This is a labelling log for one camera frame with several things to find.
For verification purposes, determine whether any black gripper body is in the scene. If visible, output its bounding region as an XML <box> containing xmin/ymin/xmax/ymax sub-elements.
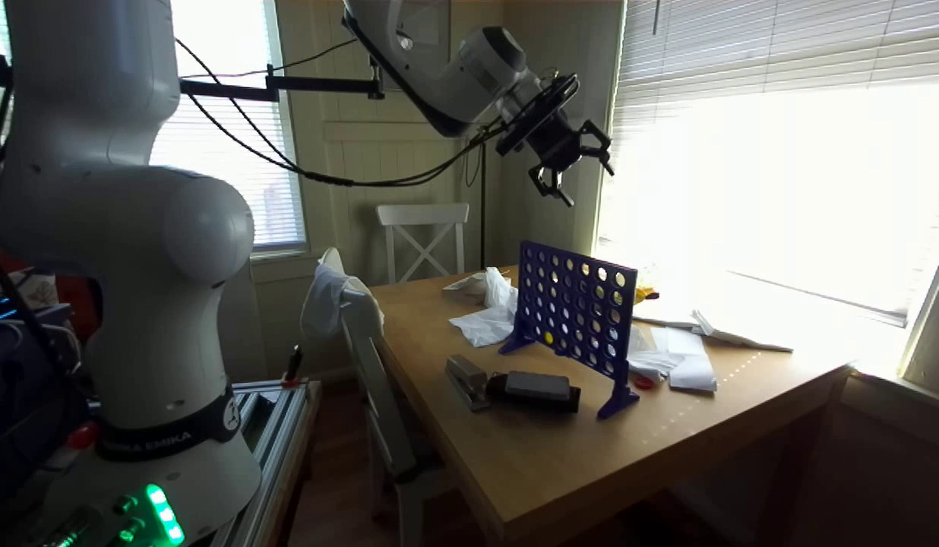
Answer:
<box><xmin>496</xmin><ymin>70</ymin><xmax>598</xmax><ymax>177</ymax></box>

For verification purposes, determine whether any crumpled white paper towel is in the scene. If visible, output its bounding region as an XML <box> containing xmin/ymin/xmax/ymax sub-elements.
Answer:
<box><xmin>449</xmin><ymin>302</ymin><xmax>522</xmax><ymax>353</ymax></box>

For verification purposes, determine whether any thin floor lamp pole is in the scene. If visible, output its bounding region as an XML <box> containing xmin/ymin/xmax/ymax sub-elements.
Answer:
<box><xmin>464</xmin><ymin>130</ymin><xmax>493</xmax><ymax>273</ymax></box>

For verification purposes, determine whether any blue connect four board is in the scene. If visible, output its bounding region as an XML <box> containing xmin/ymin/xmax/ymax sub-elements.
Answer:
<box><xmin>499</xmin><ymin>237</ymin><xmax>644</xmax><ymax>423</ymax></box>

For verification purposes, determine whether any white wooden cross-back chair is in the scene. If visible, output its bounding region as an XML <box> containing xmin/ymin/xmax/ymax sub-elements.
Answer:
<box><xmin>373</xmin><ymin>201</ymin><xmax>473</xmax><ymax>287</ymax></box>

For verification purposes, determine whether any white window blind wide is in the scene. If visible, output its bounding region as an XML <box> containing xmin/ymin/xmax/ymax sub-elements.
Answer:
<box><xmin>592</xmin><ymin>0</ymin><xmax>939</xmax><ymax>327</ymax></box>

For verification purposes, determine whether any black rectangular box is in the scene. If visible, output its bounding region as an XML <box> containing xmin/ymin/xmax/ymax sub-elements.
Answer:
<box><xmin>485</xmin><ymin>366</ymin><xmax>585</xmax><ymax>416</ymax></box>

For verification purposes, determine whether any grey metal stapler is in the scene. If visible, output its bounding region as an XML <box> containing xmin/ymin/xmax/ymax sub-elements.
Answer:
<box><xmin>443</xmin><ymin>353</ymin><xmax>496</xmax><ymax>416</ymax></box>

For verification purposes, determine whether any white plastic bag on chair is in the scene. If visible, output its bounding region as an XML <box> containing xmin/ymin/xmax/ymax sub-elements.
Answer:
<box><xmin>298</xmin><ymin>245</ymin><xmax>389</xmax><ymax>346</ymax></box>

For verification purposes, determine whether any white chair beside table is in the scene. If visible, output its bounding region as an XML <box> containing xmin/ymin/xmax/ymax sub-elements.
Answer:
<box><xmin>334</xmin><ymin>287</ymin><xmax>457</xmax><ymax>547</ymax></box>

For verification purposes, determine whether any white window blind narrow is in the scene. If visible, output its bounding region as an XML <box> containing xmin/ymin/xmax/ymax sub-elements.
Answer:
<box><xmin>147</xmin><ymin>0</ymin><xmax>310</xmax><ymax>254</ymax></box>

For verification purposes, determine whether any dark equipment bag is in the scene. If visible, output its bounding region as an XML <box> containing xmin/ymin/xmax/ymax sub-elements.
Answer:
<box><xmin>0</xmin><ymin>293</ymin><xmax>93</xmax><ymax>528</ymax></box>

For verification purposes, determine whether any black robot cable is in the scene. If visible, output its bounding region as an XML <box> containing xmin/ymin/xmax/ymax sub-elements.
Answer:
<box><xmin>173</xmin><ymin>35</ymin><xmax>513</xmax><ymax>192</ymax></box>

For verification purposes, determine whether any black camera stand boom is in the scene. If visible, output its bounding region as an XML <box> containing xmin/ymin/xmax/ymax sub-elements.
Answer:
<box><xmin>177</xmin><ymin>61</ymin><xmax>386</xmax><ymax>107</ymax></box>

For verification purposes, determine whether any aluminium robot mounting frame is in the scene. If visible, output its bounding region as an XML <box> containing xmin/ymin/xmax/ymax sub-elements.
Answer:
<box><xmin>223</xmin><ymin>378</ymin><xmax>326</xmax><ymax>547</ymax></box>

